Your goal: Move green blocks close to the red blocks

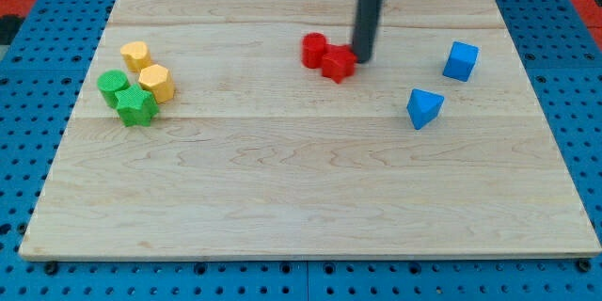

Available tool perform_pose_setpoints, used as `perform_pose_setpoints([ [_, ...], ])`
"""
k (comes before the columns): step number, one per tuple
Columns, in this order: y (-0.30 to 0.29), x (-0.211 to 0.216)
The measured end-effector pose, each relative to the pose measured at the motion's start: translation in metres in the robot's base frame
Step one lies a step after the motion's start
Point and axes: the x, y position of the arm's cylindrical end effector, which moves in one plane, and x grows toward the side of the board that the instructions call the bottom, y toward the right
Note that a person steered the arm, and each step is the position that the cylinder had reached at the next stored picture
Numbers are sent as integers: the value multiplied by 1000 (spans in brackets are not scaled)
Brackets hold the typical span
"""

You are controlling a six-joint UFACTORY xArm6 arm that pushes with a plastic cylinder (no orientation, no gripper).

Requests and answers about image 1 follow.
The red star block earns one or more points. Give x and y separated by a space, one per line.
338 62

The light wooden board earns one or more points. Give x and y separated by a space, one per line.
258 158

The red cylinder block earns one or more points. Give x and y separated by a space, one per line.
313 48

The blue triangle block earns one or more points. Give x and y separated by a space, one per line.
423 106

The yellow hexagon block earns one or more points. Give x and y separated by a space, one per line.
157 80

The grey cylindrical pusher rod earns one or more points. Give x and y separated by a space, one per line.
366 22

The green star block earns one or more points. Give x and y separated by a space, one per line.
136 106

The blue cube block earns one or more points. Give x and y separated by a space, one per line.
461 61

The yellow heart block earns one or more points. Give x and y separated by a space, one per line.
136 55

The green cylinder block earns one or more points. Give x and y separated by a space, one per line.
111 82

